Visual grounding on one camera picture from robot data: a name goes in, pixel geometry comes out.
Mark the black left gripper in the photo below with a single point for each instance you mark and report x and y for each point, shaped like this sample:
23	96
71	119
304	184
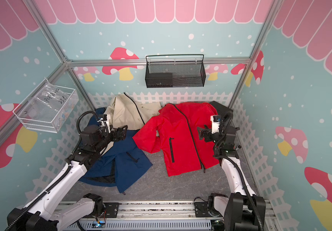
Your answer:
122	135

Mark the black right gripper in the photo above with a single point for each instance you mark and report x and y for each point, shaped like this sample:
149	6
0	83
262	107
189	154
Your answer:
204	131

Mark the beige jacket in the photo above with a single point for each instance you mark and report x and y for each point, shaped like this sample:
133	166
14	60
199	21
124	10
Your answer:
124	111

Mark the blue jacket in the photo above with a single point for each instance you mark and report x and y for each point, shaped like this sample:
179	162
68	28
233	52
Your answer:
117	164

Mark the red jacket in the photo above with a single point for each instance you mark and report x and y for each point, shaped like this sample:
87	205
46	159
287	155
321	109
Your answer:
175	132

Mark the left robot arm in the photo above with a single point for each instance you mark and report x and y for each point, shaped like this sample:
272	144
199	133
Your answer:
34	215

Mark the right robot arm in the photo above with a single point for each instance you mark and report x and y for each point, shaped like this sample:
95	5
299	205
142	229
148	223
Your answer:
243	209

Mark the black plastic tool case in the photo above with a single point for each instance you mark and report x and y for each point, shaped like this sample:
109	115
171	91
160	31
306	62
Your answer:
224	112

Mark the clear plastic bag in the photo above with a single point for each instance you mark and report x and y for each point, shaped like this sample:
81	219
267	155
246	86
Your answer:
50	104

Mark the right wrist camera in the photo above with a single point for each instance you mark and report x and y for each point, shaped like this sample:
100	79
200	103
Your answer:
215	120

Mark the black wire mesh basket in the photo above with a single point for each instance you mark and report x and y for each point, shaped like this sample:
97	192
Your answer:
175	75

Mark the horizontal aluminium frame bar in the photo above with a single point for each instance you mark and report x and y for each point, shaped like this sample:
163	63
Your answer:
137	62

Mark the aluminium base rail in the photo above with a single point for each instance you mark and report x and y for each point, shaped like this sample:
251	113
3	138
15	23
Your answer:
186	215

